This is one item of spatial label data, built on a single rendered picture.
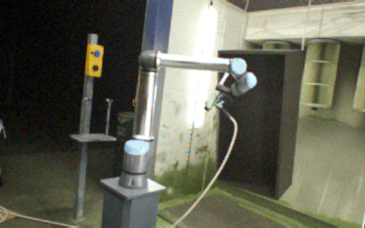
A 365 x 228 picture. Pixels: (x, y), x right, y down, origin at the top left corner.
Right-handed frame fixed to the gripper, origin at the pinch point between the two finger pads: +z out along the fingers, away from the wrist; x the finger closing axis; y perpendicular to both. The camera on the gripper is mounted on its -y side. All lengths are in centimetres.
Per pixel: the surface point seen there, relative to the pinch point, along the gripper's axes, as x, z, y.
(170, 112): 33, 77, -7
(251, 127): 46, 30, 56
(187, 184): 14, 126, 64
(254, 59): 74, -7, 11
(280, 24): 172, -7, 23
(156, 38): 52, 36, -65
